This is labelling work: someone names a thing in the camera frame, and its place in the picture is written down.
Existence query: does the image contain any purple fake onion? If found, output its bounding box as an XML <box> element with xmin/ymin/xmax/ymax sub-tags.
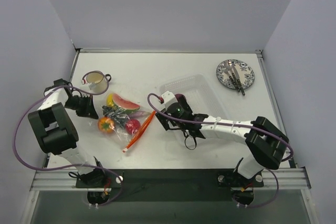
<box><xmin>175</xmin><ymin>93</ymin><xmax>186</xmax><ymax>103</ymax></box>

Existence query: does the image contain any clear zip bag orange seal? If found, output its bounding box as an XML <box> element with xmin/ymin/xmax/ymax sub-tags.
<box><xmin>98</xmin><ymin>93</ymin><xmax>155</xmax><ymax>153</ymax></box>

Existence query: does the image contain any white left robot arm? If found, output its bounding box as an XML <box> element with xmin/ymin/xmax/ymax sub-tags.
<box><xmin>28</xmin><ymin>79</ymin><xmax>108</xmax><ymax>188</ymax></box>

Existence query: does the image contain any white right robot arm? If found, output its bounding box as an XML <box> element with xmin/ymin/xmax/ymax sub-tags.
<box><xmin>156</xmin><ymin>91</ymin><xmax>290</xmax><ymax>186</ymax></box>

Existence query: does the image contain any fake orange persimmon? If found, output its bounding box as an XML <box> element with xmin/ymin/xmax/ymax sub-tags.
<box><xmin>98</xmin><ymin>117</ymin><xmax>115</xmax><ymax>134</ymax></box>

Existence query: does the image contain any fake yellow lemon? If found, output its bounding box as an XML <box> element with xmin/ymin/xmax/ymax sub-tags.
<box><xmin>106</xmin><ymin>93</ymin><xmax>114</xmax><ymax>106</ymax></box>

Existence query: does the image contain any fake dark grape bunch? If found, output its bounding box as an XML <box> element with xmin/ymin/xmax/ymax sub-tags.
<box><xmin>102</xmin><ymin>105</ymin><xmax>130</xmax><ymax>127</ymax></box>

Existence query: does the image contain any fake red apple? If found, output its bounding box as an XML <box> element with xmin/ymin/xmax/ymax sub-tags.
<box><xmin>125</xmin><ymin>119</ymin><xmax>141</xmax><ymax>135</ymax></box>

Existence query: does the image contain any fake watermelon slice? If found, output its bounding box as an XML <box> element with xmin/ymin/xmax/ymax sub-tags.
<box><xmin>112</xmin><ymin>93</ymin><xmax>141</xmax><ymax>111</ymax></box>

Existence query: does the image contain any blue floral plate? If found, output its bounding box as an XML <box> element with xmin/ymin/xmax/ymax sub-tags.
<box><xmin>216</xmin><ymin>59</ymin><xmax>255</xmax><ymax>90</ymax></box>

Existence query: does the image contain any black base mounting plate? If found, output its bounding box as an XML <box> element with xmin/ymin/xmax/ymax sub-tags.
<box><xmin>76</xmin><ymin>169</ymin><xmax>264</xmax><ymax>204</ymax></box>

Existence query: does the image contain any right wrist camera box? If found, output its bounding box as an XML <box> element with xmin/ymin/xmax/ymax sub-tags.
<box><xmin>161</xmin><ymin>91</ymin><xmax>177</xmax><ymax>109</ymax></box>

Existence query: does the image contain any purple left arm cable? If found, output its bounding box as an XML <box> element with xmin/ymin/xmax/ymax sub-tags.
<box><xmin>13</xmin><ymin>70</ymin><xmax>124</xmax><ymax>206</ymax></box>

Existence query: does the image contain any cream mug black handle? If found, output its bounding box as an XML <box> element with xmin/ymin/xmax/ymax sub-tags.
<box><xmin>83</xmin><ymin>70</ymin><xmax>112</xmax><ymax>94</ymax></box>

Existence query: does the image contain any metal spoon dark handle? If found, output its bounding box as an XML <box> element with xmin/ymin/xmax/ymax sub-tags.
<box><xmin>227</xmin><ymin>60</ymin><xmax>242</xmax><ymax>91</ymax></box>

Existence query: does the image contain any metal fork dark handle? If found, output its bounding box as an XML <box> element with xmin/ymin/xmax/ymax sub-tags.
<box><xmin>224</xmin><ymin>60</ymin><xmax>246</xmax><ymax>96</ymax></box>

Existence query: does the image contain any aluminium front rail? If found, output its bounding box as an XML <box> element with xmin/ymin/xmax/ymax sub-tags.
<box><xmin>30</xmin><ymin>168</ymin><xmax>311</xmax><ymax>191</ymax></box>

